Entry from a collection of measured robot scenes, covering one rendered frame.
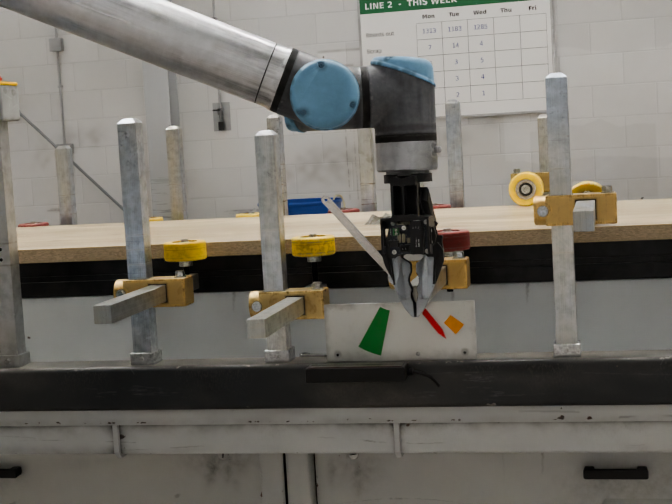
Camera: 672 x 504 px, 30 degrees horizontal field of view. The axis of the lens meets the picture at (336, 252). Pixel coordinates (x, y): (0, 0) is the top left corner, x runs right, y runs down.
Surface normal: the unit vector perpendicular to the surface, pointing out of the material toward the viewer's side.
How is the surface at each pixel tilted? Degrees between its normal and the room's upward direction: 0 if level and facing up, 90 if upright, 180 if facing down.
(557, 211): 90
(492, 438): 90
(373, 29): 90
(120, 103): 90
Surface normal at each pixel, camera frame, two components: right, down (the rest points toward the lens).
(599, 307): -0.21, 0.10
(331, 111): 0.12, 0.11
